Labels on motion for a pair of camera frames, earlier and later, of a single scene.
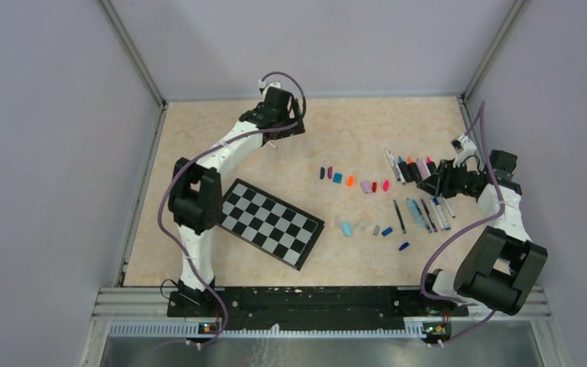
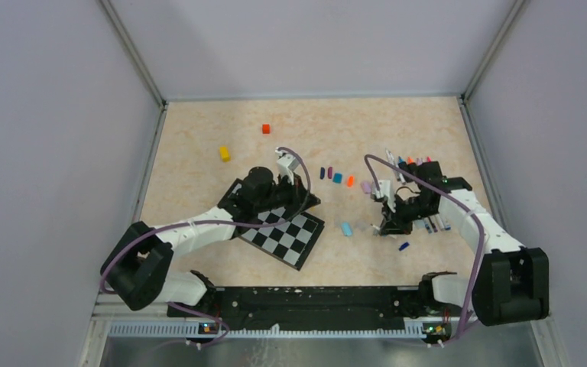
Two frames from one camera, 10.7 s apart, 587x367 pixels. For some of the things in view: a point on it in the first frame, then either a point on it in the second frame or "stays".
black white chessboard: x=274 y=226 stays
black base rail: x=316 y=308 stays
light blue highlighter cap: x=347 y=228 stays
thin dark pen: x=426 y=211 stays
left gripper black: x=292 y=129 -> x=299 y=197
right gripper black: x=445 y=173 -> x=393 y=222
